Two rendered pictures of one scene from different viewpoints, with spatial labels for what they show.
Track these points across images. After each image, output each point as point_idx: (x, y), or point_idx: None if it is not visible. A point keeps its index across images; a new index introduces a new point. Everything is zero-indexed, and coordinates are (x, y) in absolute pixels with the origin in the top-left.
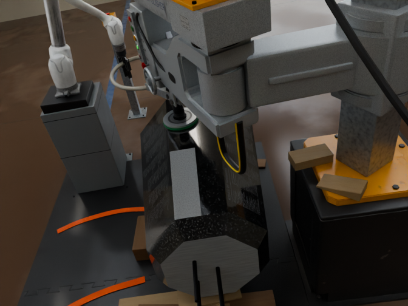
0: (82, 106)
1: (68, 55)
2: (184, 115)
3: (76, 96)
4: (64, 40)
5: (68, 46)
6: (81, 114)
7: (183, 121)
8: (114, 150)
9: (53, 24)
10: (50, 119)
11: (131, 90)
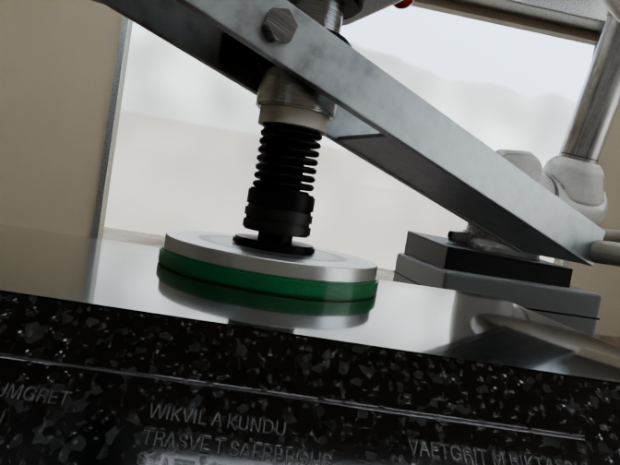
0: (437, 264)
1: (568, 183)
2: (267, 241)
3: (464, 246)
4: (586, 147)
5: (590, 167)
6: (426, 283)
7: (216, 240)
8: None
9: (582, 96)
10: (400, 268)
11: (489, 236)
